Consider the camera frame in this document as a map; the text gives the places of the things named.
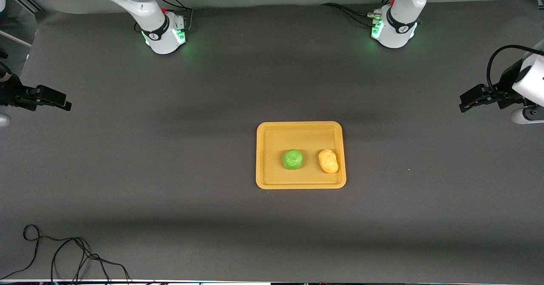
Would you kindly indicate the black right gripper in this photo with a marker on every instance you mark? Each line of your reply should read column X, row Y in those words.
column 12, row 92

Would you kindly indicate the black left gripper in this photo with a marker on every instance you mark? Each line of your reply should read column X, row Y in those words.
column 504, row 85

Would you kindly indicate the yellow potato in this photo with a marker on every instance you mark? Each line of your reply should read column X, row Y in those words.
column 328, row 161

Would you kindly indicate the green apple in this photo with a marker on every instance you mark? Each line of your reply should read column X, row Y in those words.
column 293, row 159

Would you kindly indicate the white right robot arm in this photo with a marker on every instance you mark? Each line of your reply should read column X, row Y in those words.
column 144, row 8

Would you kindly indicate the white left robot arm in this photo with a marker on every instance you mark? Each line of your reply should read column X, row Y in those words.
column 401, row 17

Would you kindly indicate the yellow plastic tray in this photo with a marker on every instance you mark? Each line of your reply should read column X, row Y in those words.
column 272, row 166

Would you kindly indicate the white rod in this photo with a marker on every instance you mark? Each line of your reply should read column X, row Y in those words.
column 15, row 38

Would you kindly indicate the dark grey table mat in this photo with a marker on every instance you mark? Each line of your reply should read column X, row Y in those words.
column 255, row 85

